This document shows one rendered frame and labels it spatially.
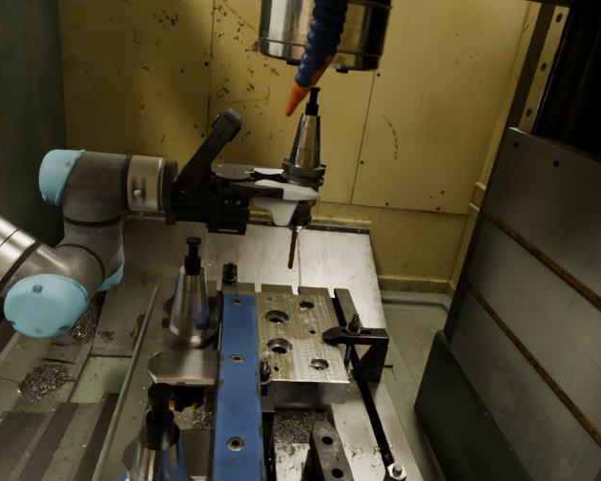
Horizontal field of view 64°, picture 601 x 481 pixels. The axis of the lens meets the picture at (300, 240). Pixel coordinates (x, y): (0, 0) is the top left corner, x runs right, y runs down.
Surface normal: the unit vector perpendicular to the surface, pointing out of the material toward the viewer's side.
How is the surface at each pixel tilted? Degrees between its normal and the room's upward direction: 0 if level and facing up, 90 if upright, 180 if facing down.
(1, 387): 17
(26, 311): 90
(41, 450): 8
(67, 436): 8
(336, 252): 24
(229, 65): 90
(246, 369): 0
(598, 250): 91
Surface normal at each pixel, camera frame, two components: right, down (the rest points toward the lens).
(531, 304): -0.98, -0.07
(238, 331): 0.13, -0.91
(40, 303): 0.04, 0.41
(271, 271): 0.16, -0.66
